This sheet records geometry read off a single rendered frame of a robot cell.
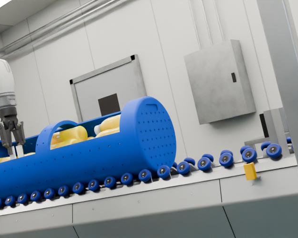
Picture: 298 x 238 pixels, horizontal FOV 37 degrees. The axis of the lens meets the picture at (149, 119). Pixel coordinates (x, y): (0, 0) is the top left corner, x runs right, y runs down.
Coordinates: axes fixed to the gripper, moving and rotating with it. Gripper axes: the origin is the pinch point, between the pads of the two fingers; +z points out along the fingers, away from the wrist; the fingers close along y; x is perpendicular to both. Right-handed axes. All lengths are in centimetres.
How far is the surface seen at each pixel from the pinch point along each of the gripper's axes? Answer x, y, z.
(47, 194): -18.4, -5.9, 18.5
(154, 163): -66, -1, 15
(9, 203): 3.1, -6.4, 19.2
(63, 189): -26.2, -5.3, 17.9
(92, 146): -47.5, -9.0, 4.6
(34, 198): -11.8, -6.4, 19.2
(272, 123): -108, 0, 11
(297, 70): -125, -31, 0
